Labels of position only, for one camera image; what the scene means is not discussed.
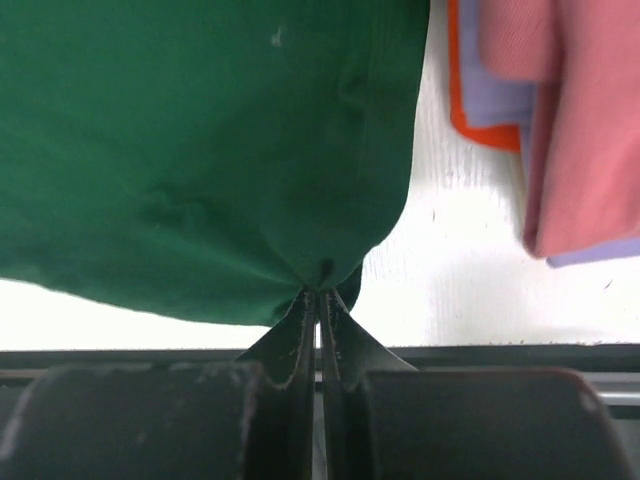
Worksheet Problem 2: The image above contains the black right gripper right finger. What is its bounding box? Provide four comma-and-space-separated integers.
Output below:
319, 291, 635, 479

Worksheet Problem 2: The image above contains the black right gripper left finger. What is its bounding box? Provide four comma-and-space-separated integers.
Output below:
1, 290, 316, 479

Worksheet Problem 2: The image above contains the dark green t shirt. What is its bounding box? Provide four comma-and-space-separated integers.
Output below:
1, 1, 430, 326

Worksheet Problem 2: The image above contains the pink folded t shirt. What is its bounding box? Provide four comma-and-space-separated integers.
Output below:
479, 0, 639, 258

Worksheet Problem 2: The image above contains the orange folded t shirt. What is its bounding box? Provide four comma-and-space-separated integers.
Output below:
446, 1, 520, 153

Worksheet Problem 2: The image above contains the lavender folded t shirt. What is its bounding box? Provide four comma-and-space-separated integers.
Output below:
457, 1, 639, 266

